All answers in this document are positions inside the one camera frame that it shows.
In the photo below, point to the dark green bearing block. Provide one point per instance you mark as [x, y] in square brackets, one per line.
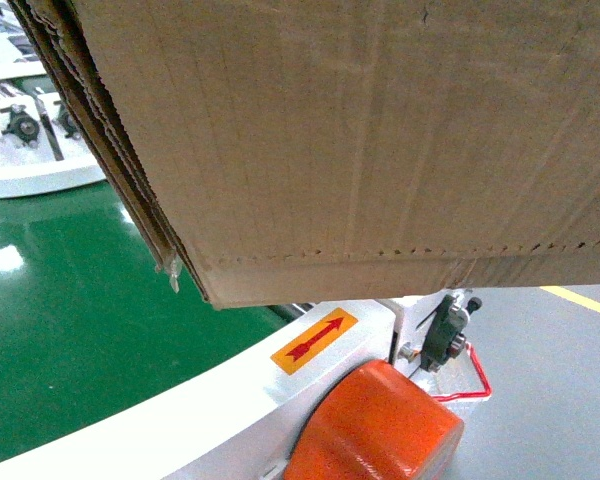
[445, 339]

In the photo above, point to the red outlined clear guard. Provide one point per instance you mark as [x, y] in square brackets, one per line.
[462, 379]

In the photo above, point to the black bearing on far frame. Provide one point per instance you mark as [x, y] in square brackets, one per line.
[21, 124]

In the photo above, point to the yellow red arrow sticker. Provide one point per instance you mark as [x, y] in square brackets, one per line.
[314, 340]

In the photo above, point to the brown cardboard box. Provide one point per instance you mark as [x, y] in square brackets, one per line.
[307, 151]

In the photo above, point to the white conveyor frame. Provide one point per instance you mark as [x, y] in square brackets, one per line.
[242, 418]

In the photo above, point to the orange motor cover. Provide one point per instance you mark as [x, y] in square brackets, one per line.
[376, 424]

